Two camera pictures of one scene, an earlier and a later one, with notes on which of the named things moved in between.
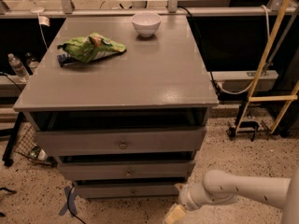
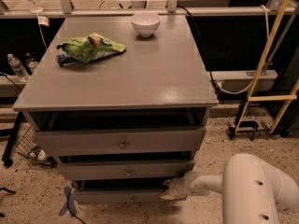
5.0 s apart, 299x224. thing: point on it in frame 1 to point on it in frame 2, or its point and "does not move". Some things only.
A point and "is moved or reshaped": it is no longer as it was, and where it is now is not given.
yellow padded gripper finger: x=176 y=213 to x=166 y=196
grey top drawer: x=110 y=141 does not move
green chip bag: x=80 y=49 does not move
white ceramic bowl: x=146 y=23 does not move
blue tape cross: x=72 y=200 does not move
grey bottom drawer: x=125 y=189 is moved or reshaped
